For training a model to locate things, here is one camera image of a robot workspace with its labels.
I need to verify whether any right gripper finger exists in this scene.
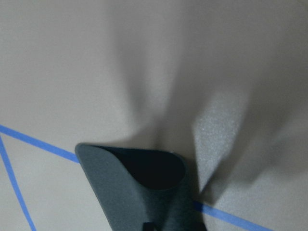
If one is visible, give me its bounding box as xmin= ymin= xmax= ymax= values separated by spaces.
xmin=192 ymin=92 xmax=249 ymax=195

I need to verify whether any black mouse pad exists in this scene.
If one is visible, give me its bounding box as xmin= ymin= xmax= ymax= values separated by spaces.
xmin=75 ymin=143 xmax=206 ymax=231

